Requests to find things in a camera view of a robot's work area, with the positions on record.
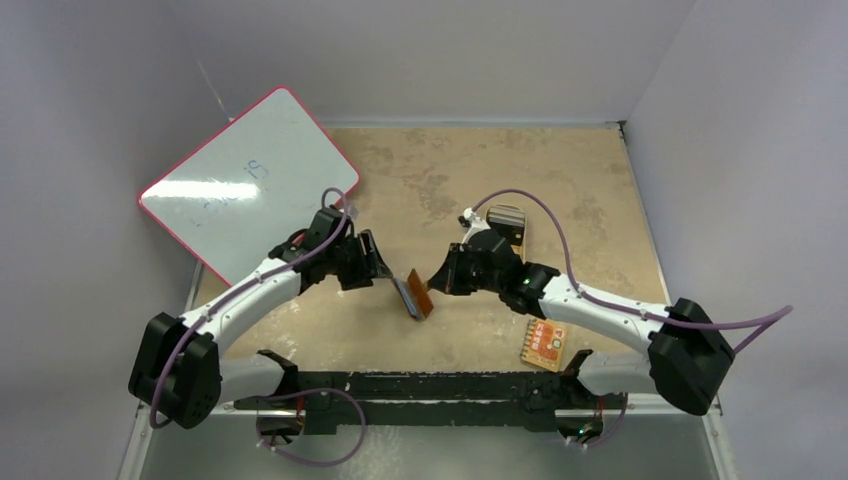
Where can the brown leather card holder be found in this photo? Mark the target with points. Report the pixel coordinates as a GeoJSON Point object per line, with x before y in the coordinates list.
{"type": "Point", "coordinates": [414, 293]}

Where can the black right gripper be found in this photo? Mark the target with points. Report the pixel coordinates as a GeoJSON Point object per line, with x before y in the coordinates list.
{"type": "Point", "coordinates": [454, 270]}

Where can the orange spiral notebook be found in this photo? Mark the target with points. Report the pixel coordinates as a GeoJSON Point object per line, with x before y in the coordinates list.
{"type": "Point", "coordinates": [543, 344]}

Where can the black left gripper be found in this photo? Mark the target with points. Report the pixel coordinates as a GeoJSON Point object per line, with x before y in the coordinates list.
{"type": "Point", "coordinates": [369, 264]}

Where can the beige oval tray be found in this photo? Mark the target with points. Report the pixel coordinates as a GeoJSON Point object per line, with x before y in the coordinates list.
{"type": "Point", "coordinates": [509, 233]}

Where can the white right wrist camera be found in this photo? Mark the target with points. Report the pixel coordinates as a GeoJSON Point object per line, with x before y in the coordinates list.
{"type": "Point", "coordinates": [472, 224]}

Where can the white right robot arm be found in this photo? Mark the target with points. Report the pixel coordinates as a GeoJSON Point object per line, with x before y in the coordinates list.
{"type": "Point", "coordinates": [676, 351]}

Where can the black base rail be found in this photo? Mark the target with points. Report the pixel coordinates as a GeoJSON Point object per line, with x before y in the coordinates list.
{"type": "Point", "coordinates": [536, 401]}

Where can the pink framed whiteboard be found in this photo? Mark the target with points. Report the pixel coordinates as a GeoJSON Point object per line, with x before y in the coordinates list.
{"type": "Point", "coordinates": [250, 185]}

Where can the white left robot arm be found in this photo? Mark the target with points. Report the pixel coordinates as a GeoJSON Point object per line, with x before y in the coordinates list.
{"type": "Point", "coordinates": [179, 370]}

